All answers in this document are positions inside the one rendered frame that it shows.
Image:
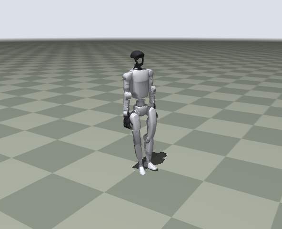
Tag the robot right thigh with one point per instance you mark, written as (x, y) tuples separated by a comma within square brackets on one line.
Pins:
[(134, 118)]

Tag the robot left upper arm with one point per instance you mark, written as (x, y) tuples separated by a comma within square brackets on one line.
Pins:
[(152, 88)]

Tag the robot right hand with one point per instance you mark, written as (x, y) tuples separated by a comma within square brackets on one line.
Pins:
[(127, 121)]

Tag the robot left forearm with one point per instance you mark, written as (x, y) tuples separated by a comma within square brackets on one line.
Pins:
[(152, 99)]

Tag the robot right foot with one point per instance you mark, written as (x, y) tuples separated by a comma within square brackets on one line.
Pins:
[(141, 170)]

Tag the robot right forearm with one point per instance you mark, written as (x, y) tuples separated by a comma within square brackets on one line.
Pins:
[(125, 105)]

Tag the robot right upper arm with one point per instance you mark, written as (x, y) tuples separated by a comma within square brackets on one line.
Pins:
[(126, 84)]

